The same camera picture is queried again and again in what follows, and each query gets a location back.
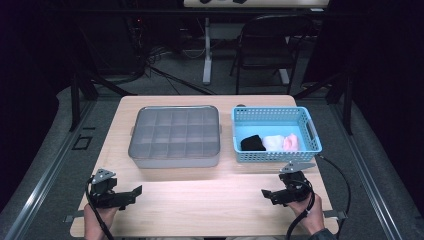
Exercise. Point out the blue plastic basket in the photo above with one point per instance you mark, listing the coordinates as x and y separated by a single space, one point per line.
266 125

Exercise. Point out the dark equipment rack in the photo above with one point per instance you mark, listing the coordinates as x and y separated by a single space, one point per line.
136 40

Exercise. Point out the black sock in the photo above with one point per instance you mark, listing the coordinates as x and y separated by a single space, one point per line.
252 143

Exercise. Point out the black folding chair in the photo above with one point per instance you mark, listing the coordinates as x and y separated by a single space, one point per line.
266 36

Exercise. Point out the black metal stand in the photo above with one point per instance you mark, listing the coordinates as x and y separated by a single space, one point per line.
348 106
75 100

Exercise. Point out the grey metal bracket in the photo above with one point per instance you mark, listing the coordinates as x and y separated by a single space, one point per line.
75 216
335 214

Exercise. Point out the white sock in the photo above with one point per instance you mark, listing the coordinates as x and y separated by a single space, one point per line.
273 143

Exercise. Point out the pink sock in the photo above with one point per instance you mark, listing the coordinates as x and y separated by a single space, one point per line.
291 142

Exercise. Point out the grey divided storage box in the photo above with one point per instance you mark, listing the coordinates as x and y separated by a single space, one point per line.
173 162

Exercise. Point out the transparent box lid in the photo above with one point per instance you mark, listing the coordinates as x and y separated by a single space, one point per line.
173 133

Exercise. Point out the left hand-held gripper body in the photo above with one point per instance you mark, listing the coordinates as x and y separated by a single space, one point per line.
103 196

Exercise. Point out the white desk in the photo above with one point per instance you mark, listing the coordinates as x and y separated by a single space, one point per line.
207 50

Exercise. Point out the aluminium floor rail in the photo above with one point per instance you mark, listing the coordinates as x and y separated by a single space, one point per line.
376 196
40 186

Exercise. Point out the person's left hand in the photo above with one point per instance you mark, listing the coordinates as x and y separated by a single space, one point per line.
98 220

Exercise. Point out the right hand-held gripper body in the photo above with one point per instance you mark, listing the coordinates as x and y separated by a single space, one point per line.
295 186

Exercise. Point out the person's right hand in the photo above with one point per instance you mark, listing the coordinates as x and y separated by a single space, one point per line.
313 216

